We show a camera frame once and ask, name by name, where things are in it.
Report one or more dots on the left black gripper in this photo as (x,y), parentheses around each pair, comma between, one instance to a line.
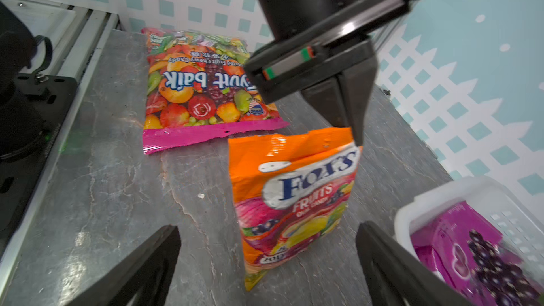
(313,41)

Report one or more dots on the white plastic basket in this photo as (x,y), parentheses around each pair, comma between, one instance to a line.
(522,232)

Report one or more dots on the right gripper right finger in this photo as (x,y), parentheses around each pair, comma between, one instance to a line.
(394,276)

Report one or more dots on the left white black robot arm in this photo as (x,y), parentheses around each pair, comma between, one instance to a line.
(323,50)

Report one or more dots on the orange Fox's candy bag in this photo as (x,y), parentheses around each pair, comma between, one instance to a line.
(288,192)

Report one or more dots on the pink fruit chewy candy bag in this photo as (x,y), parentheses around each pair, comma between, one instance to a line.
(197,90)

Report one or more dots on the purple grape candy bag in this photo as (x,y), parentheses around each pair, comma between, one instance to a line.
(468,253)

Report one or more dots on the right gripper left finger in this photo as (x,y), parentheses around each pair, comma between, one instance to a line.
(142,278)

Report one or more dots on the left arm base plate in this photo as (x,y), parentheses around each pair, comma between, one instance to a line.
(30,123)

